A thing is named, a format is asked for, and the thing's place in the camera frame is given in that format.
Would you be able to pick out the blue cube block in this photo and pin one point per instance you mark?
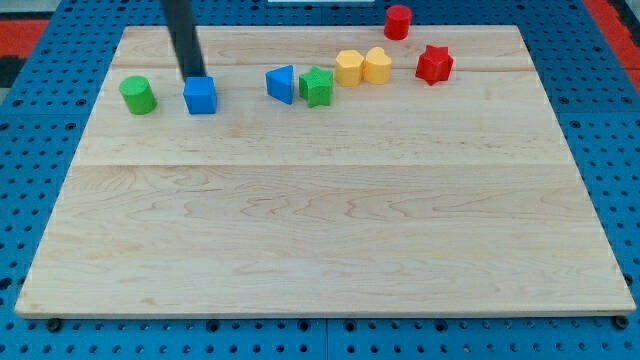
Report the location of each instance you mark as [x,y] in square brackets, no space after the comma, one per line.
[200,95]

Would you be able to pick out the yellow heart block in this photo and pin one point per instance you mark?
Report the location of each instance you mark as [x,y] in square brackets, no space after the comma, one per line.
[378,66]

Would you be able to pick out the blue triangle block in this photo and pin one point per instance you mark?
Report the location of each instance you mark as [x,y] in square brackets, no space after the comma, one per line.
[279,84]

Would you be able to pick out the green star block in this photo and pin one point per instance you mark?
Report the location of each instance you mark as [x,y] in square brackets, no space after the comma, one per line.
[316,86]

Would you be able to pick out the red cylinder block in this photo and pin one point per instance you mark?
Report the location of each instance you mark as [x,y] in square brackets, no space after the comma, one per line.
[397,22]

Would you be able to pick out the light wooden board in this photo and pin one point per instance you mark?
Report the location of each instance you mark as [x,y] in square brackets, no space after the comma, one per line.
[403,200]

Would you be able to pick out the yellow hexagon block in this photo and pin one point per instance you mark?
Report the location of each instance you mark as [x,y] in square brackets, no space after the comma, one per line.
[349,66]

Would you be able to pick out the red star block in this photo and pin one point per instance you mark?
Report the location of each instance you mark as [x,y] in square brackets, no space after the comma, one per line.
[434,65]

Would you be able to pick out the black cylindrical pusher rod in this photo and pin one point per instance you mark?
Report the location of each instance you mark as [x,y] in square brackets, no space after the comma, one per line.
[182,29]

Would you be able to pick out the green cylinder block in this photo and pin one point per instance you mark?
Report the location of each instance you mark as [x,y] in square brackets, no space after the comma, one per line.
[138,95]

